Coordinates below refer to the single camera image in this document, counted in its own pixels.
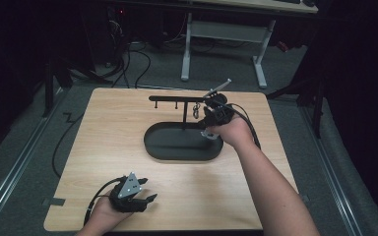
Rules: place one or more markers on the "silver carabiner keyring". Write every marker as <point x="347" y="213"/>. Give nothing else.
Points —
<point x="196" y="113"/>

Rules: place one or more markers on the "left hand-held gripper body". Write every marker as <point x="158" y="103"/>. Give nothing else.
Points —
<point x="126" y="198"/>

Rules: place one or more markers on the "desk with white legs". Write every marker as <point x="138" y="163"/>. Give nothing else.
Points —
<point x="226" y="31"/>

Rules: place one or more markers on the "dark computer equipment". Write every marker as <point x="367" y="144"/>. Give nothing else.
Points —
<point x="118" y="29"/>

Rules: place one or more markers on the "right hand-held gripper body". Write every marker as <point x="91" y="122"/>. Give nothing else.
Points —
<point x="221" y="113"/>

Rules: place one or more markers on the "black tape strip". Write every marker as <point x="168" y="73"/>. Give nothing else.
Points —
<point x="56" y="201"/>

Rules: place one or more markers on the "person's right hand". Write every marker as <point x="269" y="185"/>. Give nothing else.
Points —
<point x="234" y="132"/>

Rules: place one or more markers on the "black hook rack with tray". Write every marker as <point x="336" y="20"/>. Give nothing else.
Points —
<point x="177" y="144"/>

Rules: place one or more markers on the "black and pink plush toy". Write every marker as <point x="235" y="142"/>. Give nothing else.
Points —
<point x="210" y="134"/>

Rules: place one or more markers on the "person's left hand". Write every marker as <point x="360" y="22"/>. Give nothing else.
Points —
<point x="103" y="219"/>

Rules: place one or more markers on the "dark metal stand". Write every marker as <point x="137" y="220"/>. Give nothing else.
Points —
<point x="49" y="88"/>
<point x="310" y="98"/>

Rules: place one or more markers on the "metal floor rail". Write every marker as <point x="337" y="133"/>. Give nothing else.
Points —
<point x="13" y="172"/>
<point x="336" y="170"/>

